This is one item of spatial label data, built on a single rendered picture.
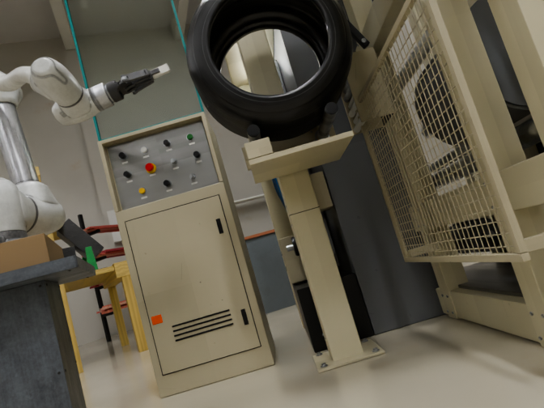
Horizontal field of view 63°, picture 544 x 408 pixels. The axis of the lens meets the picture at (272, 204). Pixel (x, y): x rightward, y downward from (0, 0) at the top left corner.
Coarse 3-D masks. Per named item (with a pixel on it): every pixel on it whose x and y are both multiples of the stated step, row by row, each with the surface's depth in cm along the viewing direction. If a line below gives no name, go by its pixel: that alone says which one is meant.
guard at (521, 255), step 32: (384, 64) 144; (448, 64) 102; (384, 128) 163; (480, 128) 98; (384, 192) 185; (448, 192) 123; (416, 224) 158; (480, 224) 111; (512, 224) 95; (416, 256) 168; (448, 256) 135; (480, 256) 114; (512, 256) 98
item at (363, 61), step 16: (368, 48) 186; (352, 64) 185; (368, 64) 185; (352, 80) 184; (384, 80) 184; (352, 96) 190; (368, 96) 183; (384, 96) 183; (352, 112) 194; (352, 128) 200; (368, 128) 200
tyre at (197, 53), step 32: (224, 0) 153; (256, 0) 176; (288, 0) 176; (320, 0) 153; (192, 32) 154; (224, 32) 182; (320, 32) 180; (192, 64) 154; (320, 64) 180; (224, 96) 150; (256, 96) 149; (288, 96) 149; (320, 96) 150; (288, 128) 157
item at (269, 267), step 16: (256, 240) 442; (272, 240) 446; (256, 256) 440; (272, 256) 443; (256, 272) 436; (272, 272) 440; (272, 288) 437; (288, 288) 440; (272, 304) 434; (288, 304) 437
